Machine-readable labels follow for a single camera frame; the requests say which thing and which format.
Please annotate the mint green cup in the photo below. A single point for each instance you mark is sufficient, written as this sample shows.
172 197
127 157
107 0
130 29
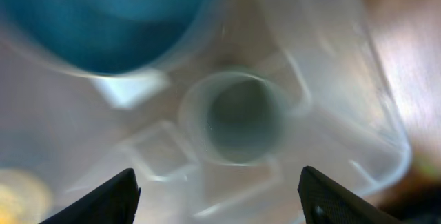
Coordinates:
235 118

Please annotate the white label in container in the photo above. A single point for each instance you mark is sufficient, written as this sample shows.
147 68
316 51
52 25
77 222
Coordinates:
128 91

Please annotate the blue plate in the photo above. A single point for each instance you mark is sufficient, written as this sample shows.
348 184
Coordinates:
100 20

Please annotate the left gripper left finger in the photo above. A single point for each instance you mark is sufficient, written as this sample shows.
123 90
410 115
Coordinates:
114 202

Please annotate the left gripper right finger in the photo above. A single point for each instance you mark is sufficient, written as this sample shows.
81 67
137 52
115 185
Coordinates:
324 201

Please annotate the yellow small bowl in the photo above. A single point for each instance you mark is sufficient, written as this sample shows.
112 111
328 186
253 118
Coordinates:
25 199

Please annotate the clear plastic storage container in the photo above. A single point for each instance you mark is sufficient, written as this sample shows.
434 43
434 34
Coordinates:
56 125

